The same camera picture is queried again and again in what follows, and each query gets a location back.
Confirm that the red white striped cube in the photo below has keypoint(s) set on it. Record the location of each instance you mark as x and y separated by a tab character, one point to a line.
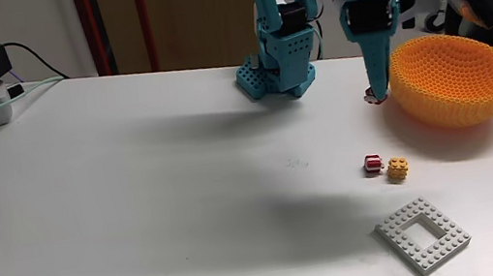
372	97
373	164

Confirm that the orange honeycomb bowl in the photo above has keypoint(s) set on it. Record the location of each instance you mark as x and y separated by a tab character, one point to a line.
453	78

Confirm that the yellow studded cube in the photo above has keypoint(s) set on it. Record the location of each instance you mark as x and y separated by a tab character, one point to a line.
398	168

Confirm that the wooden cabinet red trim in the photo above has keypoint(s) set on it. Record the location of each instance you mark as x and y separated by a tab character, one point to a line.
189	19

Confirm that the grey studded frame plate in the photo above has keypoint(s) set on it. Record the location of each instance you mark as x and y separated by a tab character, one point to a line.
397	228

